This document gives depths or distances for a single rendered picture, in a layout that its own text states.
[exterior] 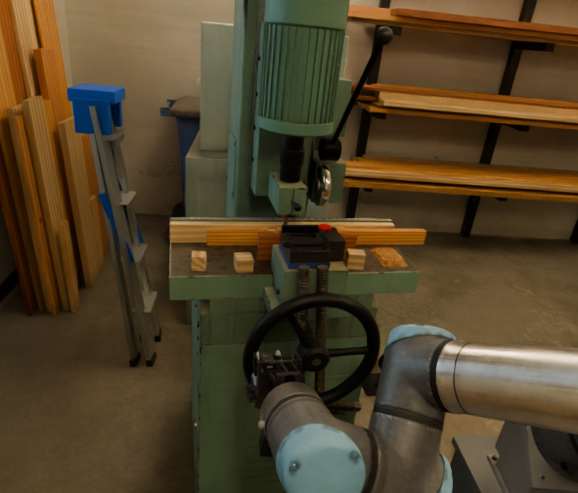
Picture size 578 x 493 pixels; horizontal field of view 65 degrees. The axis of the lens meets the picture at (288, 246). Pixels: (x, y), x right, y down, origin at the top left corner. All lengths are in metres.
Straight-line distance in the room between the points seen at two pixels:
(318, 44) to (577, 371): 0.74
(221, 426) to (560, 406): 0.94
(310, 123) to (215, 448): 0.88
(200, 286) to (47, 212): 1.47
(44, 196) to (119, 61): 1.45
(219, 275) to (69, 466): 1.05
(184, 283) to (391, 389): 0.56
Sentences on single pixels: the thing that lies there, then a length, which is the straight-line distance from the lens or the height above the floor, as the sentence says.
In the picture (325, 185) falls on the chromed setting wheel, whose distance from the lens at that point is 1.24.
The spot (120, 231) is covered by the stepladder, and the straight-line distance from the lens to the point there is 1.88.
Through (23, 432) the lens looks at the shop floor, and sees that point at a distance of 2.03.
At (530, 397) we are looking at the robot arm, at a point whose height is 1.09.
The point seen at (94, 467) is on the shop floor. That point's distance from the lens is 1.86.
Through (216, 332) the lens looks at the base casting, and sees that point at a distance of 1.10.
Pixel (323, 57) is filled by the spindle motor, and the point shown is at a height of 1.36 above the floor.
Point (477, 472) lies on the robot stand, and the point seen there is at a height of 0.55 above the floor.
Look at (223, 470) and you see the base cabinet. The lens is 1.43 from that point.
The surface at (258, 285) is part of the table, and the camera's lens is 1.05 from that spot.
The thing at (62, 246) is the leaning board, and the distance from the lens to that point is 2.44.
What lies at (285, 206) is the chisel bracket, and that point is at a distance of 1.10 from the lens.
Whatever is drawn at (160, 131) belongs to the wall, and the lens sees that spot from 3.56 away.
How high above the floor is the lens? 1.40
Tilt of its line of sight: 25 degrees down
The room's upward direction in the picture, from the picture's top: 6 degrees clockwise
